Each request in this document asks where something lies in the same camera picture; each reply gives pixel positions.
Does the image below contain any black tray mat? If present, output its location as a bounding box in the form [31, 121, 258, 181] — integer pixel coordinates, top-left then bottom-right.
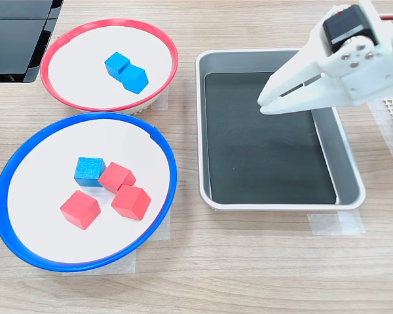
[203, 71, 337, 205]

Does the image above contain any steel tray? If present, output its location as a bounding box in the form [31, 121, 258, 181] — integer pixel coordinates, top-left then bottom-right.
[195, 48, 367, 212]

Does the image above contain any red cube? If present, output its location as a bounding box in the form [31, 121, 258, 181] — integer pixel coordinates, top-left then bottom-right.
[60, 190, 102, 231]
[110, 184, 152, 221]
[98, 162, 137, 194]

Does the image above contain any blue cube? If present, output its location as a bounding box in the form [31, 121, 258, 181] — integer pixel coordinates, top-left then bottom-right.
[73, 156, 107, 188]
[119, 63, 150, 95]
[103, 51, 132, 79]

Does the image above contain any black glossy device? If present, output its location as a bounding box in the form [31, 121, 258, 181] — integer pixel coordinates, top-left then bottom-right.
[0, 0, 65, 83]

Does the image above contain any blue-rimmed white plate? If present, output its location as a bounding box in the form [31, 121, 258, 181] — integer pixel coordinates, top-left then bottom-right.
[0, 112, 178, 273]

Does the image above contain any red-rimmed white plate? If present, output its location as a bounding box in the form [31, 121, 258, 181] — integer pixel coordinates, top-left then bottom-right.
[40, 18, 179, 115]

